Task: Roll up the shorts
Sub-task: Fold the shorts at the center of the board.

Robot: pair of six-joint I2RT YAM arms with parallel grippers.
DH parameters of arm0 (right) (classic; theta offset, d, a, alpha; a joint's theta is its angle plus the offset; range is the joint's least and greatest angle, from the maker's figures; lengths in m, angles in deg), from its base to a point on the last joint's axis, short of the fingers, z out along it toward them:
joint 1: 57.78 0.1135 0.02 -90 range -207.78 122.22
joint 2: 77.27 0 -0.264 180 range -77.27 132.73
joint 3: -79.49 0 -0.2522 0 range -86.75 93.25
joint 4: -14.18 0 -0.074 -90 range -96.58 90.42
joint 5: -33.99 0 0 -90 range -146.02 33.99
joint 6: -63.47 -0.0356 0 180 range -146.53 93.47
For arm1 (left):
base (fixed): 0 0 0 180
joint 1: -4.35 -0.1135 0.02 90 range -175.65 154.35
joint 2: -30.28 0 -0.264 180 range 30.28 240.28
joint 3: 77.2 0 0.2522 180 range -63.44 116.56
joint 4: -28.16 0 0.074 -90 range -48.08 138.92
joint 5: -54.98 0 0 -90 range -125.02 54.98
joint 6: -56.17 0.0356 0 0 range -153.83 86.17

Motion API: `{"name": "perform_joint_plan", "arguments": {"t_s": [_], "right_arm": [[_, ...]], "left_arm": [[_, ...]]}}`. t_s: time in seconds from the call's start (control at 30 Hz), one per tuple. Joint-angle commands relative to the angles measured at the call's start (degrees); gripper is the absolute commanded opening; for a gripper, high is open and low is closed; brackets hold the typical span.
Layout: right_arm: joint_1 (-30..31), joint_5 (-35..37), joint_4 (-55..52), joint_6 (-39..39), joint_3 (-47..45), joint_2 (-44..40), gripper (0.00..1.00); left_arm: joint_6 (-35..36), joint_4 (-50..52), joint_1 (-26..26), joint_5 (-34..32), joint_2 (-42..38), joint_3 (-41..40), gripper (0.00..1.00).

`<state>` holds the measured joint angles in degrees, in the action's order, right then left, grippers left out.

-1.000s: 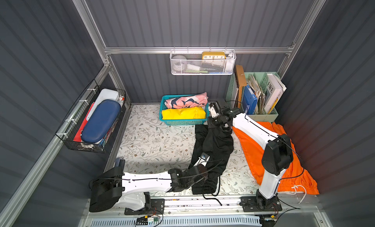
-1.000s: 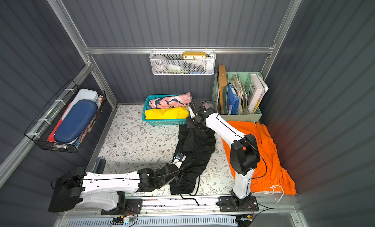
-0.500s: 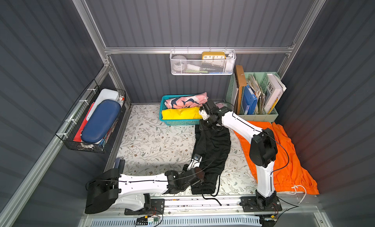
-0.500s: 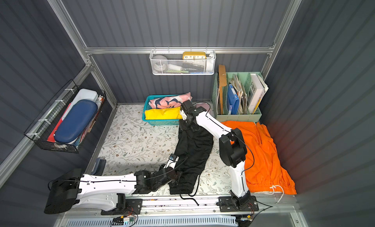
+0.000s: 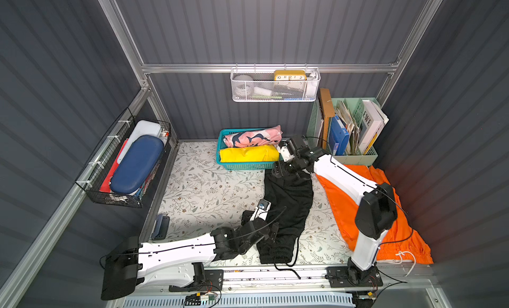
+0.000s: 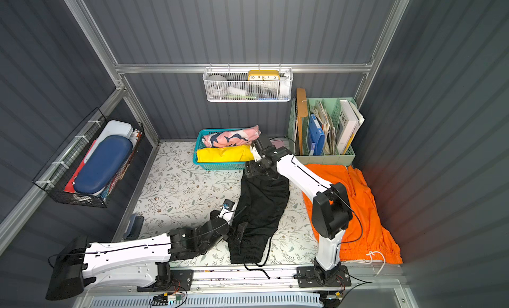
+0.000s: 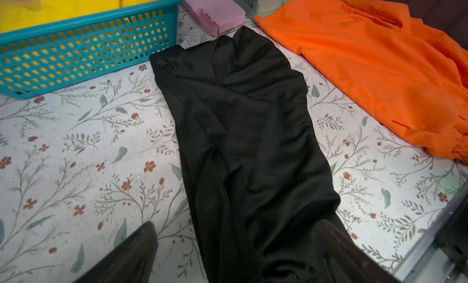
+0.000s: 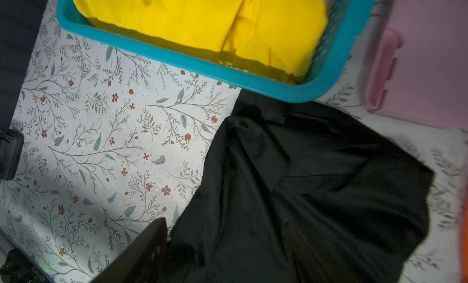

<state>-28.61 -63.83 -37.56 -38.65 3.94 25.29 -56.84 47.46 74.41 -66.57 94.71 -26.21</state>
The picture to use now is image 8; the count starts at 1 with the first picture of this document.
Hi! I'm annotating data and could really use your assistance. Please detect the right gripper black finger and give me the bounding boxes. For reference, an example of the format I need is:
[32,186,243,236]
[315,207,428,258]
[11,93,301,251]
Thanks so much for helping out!
[93,218,168,283]

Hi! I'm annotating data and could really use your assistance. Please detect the black shorts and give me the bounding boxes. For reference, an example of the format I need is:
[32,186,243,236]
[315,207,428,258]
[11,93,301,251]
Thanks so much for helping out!
[163,90,433,283]

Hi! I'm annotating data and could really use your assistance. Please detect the orange shorts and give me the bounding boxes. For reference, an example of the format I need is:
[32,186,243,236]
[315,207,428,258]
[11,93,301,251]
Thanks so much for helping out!
[460,195,468,283]

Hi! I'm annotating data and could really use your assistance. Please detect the yellow folded cloth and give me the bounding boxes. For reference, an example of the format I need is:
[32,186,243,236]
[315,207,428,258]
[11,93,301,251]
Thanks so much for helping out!
[73,0,329,83]

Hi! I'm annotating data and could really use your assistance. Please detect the teal plastic basket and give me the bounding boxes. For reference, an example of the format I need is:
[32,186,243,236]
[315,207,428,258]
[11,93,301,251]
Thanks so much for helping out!
[57,0,377,103]

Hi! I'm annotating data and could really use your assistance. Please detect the pink plastic case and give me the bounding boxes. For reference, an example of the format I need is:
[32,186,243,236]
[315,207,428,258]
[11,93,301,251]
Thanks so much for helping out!
[361,0,468,129]

